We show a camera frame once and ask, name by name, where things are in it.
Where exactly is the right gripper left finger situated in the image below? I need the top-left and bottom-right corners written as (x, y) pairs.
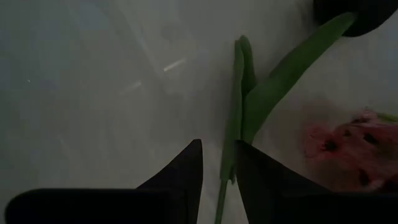
top-left (136, 138), bottom-right (204, 224)

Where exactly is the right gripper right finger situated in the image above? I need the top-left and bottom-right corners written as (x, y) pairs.
top-left (235, 139), bottom-right (331, 224)

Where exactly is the pink artificial flower spray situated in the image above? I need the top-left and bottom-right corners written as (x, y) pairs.
top-left (303, 107), bottom-right (398, 193)

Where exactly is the pink flower stem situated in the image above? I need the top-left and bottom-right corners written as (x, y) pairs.
top-left (214, 0), bottom-right (398, 224)

